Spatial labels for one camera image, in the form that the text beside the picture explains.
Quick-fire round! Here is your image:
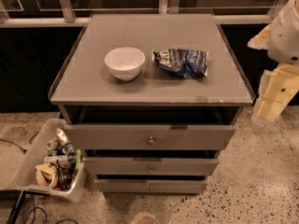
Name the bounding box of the grey drawer cabinet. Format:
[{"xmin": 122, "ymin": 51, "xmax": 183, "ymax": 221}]
[{"xmin": 50, "ymin": 14, "xmax": 254, "ymax": 181}]

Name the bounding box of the crushed metallic can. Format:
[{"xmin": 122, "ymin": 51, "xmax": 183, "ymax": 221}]
[{"xmin": 56, "ymin": 128, "xmax": 69, "ymax": 146}]

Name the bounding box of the tan paper cup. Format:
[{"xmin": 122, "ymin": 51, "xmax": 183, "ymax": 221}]
[{"xmin": 36, "ymin": 163, "xmax": 58, "ymax": 188}]

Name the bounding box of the grey bottom drawer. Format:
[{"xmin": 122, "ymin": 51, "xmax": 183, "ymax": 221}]
[{"xmin": 95, "ymin": 179, "xmax": 207, "ymax": 194}]

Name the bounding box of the white ceramic bowl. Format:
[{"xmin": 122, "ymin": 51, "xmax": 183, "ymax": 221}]
[{"xmin": 105, "ymin": 47, "xmax": 145, "ymax": 81}]

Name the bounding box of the grey top drawer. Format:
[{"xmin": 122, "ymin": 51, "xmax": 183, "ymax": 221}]
[{"xmin": 65, "ymin": 124, "xmax": 235, "ymax": 150}]

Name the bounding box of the grey middle drawer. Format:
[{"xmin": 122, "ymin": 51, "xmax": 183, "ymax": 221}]
[{"xmin": 83, "ymin": 157, "xmax": 218, "ymax": 175}]

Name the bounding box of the blue crumpled chip bag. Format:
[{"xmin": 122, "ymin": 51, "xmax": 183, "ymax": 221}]
[{"xmin": 152, "ymin": 49, "xmax": 209, "ymax": 78}]

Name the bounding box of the green packaged snack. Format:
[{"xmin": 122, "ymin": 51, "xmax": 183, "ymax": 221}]
[{"xmin": 73, "ymin": 149, "xmax": 82, "ymax": 175}]

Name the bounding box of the metal railing frame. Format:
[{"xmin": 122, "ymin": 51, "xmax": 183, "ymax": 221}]
[{"xmin": 0, "ymin": 0, "xmax": 288, "ymax": 28}]

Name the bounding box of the black pole stand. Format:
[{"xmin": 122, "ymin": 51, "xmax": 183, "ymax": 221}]
[{"xmin": 7, "ymin": 190, "xmax": 26, "ymax": 224}]

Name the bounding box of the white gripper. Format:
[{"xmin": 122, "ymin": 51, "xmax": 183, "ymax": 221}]
[{"xmin": 248, "ymin": 0, "xmax": 299, "ymax": 126}]

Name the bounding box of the black cable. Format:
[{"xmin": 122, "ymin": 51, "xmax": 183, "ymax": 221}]
[{"xmin": 0, "ymin": 131, "xmax": 40, "ymax": 155}]

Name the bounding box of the grey drawer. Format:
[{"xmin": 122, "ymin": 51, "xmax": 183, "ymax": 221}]
[
  {"xmin": 65, "ymin": 124, "xmax": 235, "ymax": 150},
  {"xmin": 95, "ymin": 179, "xmax": 207, "ymax": 194},
  {"xmin": 83, "ymin": 157, "xmax": 218, "ymax": 175}
]

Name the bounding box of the blue cable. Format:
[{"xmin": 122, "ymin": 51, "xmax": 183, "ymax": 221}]
[{"xmin": 23, "ymin": 194, "xmax": 49, "ymax": 224}]

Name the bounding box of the clear plastic bin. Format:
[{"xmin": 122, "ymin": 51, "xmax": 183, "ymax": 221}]
[{"xmin": 0, "ymin": 119, "xmax": 88, "ymax": 202}]

